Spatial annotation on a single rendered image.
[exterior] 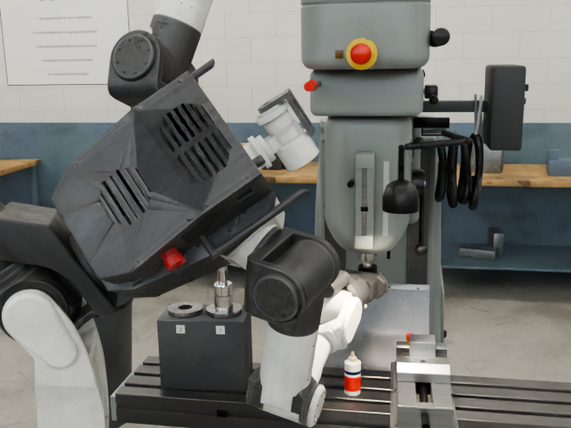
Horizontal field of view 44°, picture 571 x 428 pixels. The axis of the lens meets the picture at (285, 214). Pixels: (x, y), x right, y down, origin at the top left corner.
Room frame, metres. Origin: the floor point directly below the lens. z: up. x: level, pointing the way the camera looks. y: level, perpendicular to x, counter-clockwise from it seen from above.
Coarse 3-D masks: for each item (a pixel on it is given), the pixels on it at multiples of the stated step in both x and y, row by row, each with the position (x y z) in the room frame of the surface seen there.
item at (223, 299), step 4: (232, 288) 1.67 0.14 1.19; (216, 292) 1.66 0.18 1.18; (220, 292) 1.65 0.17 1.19; (224, 292) 1.65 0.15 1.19; (228, 292) 1.66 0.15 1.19; (232, 292) 1.67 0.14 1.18; (216, 296) 1.66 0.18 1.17; (220, 296) 1.65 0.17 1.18; (224, 296) 1.65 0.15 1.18; (228, 296) 1.66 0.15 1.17; (232, 296) 1.67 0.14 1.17; (216, 300) 1.66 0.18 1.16; (220, 300) 1.65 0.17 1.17; (224, 300) 1.65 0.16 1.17; (228, 300) 1.66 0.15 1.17; (232, 300) 1.67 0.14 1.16; (216, 304) 1.66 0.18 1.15; (220, 304) 1.65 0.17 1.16; (224, 304) 1.65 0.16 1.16; (228, 304) 1.66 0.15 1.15; (232, 304) 1.67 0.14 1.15; (216, 308) 1.66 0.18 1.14; (220, 308) 1.65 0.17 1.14; (224, 308) 1.65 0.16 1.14; (228, 308) 1.66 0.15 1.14
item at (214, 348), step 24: (168, 312) 1.67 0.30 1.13; (192, 312) 1.65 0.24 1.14; (216, 312) 1.65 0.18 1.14; (240, 312) 1.66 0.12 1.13; (168, 336) 1.63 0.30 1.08; (192, 336) 1.62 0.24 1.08; (216, 336) 1.62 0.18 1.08; (240, 336) 1.61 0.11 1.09; (168, 360) 1.63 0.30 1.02; (192, 360) 1.62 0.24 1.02; (216, 360) 1.62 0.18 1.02; (240, 360) 1.61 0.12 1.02; (168, 384) 1.63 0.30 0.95; (192, 384) 1.62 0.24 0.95; (216, 384) 1.62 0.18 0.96; (240, 384) 1.61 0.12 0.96
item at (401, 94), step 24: (312, 72) 1.52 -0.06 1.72; (336, 72) 1.50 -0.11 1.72; (360, 72) 1.49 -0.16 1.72; (384, 72) 1.48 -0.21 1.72; (408, 72) 1.48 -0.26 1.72; (312, 96) 1.51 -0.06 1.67; (336, 96) 1.50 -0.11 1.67; (360, 96) 1.49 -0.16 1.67; (384, 96) 1.48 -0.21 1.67; (408, 96) 1.47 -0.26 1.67
